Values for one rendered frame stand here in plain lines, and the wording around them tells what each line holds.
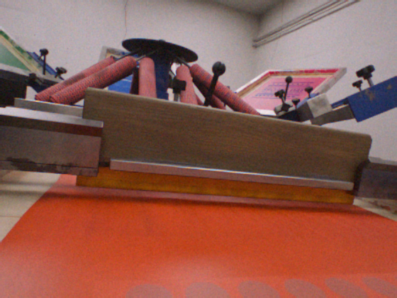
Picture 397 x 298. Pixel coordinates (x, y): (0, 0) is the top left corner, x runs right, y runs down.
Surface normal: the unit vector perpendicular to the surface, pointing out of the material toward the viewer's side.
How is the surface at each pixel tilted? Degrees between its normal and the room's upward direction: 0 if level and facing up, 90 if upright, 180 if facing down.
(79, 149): 90
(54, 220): 0
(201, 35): 90
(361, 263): 0
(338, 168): 90
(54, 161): 90
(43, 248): 0
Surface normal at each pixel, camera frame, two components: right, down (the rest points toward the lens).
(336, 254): 0.15, -0.99
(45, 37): 0.29, 0.12
